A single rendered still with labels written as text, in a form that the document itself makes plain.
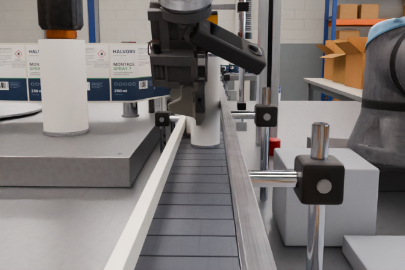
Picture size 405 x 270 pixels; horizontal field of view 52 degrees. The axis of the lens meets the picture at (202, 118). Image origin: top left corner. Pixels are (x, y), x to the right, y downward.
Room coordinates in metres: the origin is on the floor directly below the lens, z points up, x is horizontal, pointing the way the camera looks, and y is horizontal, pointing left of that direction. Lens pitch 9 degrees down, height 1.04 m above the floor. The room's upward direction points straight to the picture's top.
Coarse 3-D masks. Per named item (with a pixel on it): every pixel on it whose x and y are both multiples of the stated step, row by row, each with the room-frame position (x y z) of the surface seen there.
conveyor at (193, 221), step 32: (192, 160) 0.62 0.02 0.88; (224, 160) 0.62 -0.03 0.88; (192, 192) 0.47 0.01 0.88; (224, 192) 0.47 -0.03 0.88; (160, 224) 0.38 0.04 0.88; (192, 224) 0.38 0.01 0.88; (224, 224) 0.38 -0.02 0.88; (160, 256) 0.32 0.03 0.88; (192, 256) 0.32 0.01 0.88; (224, 256) 0.32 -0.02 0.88
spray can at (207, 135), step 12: (216, 60) 0.70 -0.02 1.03; (216, 72) 0.70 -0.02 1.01; (216, 84) 0.70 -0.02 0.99; (216, 96) 0.70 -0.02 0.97; (216, 108) 0.70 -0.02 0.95; (192, 120) 0.71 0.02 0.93; (204, 120) 0.70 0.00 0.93; (216, 120) 0.70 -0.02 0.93; (192, 132) 0.71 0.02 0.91; (204, 132) 0.70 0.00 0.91; (216, 132) 0.70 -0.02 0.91; (192, 144) 0.71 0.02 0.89; (204, 144) 0.70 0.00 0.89; (216, 144) 0.70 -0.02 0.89
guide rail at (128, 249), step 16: (176, 128) 0.70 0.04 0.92; (176, 144) 0.60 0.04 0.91; (160, 160) 0.49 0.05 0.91; (160, 176) 0.42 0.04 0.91; (144, 192) 0.37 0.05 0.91; (160, 192) 0.41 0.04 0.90; (144, 208) 0.33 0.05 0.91; (128, 224) 0.30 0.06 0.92; (144, 224) 0.31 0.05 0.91; (128, 240) 0.27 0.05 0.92; (144, 240) 0.31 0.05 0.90; (112, 256) 0.25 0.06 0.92; (128, 256) 0.25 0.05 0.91
